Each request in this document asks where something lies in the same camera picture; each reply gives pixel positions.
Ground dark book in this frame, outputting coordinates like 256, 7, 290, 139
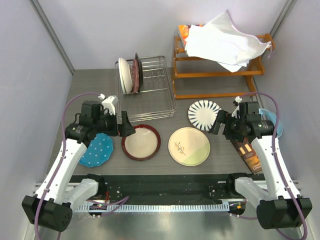
230, 138, 262, 174

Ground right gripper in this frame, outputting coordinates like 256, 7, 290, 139
209, 109, 247, 143

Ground white plate with blue stripes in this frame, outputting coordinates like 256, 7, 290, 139
187, 99, 222, 132

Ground orange package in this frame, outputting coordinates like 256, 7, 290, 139
177, 25, 191, 48

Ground metal wire dish rack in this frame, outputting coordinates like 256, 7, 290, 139
114, 55, 176, 122

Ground slotted cable duct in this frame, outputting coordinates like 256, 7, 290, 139
74, 202, 230, 214

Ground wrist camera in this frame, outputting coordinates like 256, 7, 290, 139
98, 93, 119, 115
231, 96, 243, 118

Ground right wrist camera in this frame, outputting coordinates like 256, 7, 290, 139
231, 96, 243, 118

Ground blue plate with white dots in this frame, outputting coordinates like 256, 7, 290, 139
79, 133, 114, 168

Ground black plate in rack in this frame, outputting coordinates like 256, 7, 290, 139
135, 53, 144, 93

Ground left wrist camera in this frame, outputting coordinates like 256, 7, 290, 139
98, 93, 119, 115

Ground light blue headphones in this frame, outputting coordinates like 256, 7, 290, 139
259, 108, 283, 138

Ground wooden orange rack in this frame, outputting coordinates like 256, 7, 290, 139
171, 36, 265, 100

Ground white plate in rack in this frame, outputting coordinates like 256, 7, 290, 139
118, 57, 133, 94

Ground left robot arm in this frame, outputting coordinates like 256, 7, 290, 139
21, 96, 136, 234

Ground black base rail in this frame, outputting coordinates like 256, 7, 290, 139
69, 172, 266, 206

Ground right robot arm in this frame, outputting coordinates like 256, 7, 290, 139
209, 101, 313, 230

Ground white cloth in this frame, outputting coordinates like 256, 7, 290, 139
184, 10, 274, 73

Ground pink dotted plate in rack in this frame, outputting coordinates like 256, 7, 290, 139
132, 58, 140, 94

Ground cream plate with red rim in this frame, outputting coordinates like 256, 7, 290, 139
121, 124, 161, 161

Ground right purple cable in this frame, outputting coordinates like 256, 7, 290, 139
228, 91, 309, 240

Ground cream green plate with twig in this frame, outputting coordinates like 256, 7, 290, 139
168, 127, 211, 167

